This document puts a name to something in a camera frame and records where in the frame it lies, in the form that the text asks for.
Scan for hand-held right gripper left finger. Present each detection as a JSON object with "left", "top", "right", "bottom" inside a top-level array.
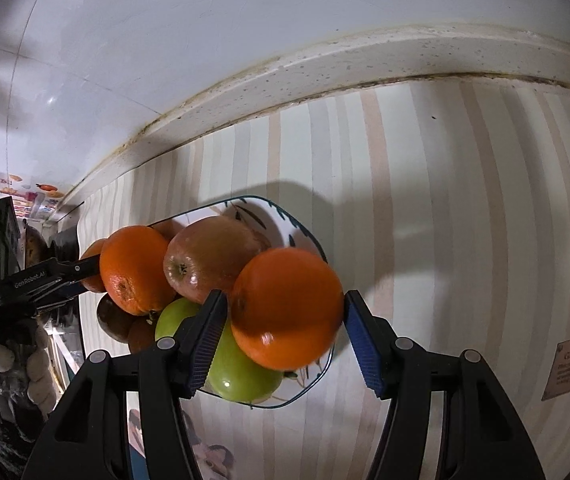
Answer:
[{"left": 22, "top": 289, "right": 228, "bottom": 480}]

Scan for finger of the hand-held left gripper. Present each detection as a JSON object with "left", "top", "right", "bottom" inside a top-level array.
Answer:
[
  {"left": 35, "top": 281, "right": 88, "bottom": 312},
  {"left": 48, "top": 254, "right": 102, "bottom": 283}
]

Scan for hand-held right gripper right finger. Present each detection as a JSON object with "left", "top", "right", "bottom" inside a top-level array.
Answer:
[{"left": 343, "top": 290, "right": 546, "bottom": 480}]

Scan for orange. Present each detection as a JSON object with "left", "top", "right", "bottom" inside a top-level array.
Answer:
[
  {"left": 99, "top": 225, "right": 178, "bottom": 317},
  {"left": 230, "top": 247, "right": 345, "bottom": 372},
  {"left": 79, "top": 237, "right": 111, "bottom": 294}
]

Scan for green apple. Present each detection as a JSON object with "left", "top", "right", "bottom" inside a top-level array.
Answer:
[
  {"left": 154, "top": 297, "right": 206, "bottom": 343},
  {"left": 205, "top": 317, "right": 284, "bottom": 403}
]

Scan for red brown apple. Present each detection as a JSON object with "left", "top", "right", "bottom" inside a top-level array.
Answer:
[
  {"left": 96, "top": 292, "right": 137, "bottom": 344},
  {"left": 163, "top": 216, "right": 266, "bottom": 306},
  {"left": 126, "top": 316, "right": 161, "bottom": 356}
]

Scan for leaf patterned ceramic plate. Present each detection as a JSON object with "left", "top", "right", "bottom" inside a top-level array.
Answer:
[{"left": 145, "top": 196, "right": 337, "bottom": 408}]

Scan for cat shaped mat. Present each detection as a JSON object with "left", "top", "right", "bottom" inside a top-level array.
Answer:
[{"left": 128, "top": 407, "right": 238, "bottom": 480}]

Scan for striped table mat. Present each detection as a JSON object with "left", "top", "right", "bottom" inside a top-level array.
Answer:
[{"left": 78, "top": 77, "right": 570, "bottom": 480}]

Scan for colourful wall stickers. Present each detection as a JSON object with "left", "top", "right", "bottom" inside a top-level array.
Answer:
[{"left": 0, "top": 172, "right": 66, "bottom": 221}]

